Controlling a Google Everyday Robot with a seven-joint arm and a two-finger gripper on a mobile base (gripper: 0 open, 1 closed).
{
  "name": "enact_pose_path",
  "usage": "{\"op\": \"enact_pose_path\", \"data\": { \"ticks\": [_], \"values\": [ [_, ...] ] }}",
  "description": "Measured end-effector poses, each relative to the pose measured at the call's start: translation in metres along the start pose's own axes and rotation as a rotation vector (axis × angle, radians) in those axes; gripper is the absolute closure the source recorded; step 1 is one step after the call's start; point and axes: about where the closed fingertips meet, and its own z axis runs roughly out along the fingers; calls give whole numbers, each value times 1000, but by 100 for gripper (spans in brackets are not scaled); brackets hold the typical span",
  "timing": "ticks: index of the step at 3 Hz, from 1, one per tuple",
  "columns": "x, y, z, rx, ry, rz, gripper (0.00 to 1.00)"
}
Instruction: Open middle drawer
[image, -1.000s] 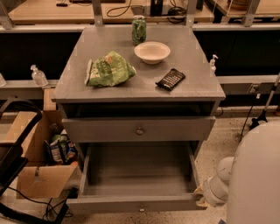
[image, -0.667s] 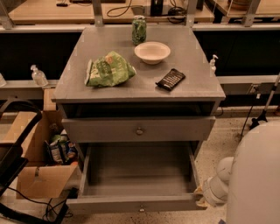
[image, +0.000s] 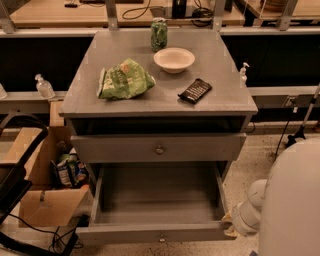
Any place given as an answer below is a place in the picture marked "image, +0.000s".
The clear sanitizer bottle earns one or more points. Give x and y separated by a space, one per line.
44 87

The white bowl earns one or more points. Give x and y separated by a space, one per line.
174 60

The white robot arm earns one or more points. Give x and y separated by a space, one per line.
283 210

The snack bags in box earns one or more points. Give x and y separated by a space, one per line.
69 171

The green chip bag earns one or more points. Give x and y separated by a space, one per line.
124 81

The white pump bottle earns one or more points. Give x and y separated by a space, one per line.
243 71

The grey drawer cabinet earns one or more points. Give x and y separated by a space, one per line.
226 109

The black snack bar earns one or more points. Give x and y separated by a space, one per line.
195 91

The cardboard box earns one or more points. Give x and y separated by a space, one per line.
45 204

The green soda can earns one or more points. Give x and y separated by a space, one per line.
158 34

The black chair frame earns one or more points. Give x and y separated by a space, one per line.
13 186

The grey drawer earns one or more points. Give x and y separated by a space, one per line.
153 148
157 202

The grey top drawer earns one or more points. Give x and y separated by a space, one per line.
153 148

